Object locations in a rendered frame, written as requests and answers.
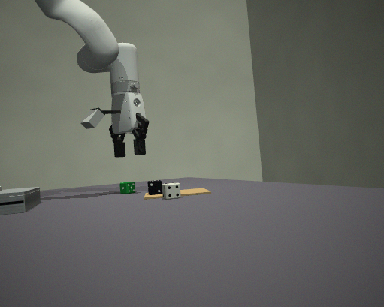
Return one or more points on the green die with white pips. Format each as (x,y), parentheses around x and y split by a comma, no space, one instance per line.
(127,187)

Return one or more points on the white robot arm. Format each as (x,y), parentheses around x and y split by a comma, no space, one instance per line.
(102,52)

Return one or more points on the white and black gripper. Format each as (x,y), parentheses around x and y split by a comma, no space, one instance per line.
(131,120)

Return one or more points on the tan flat mat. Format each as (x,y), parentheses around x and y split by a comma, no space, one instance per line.
(186,192)

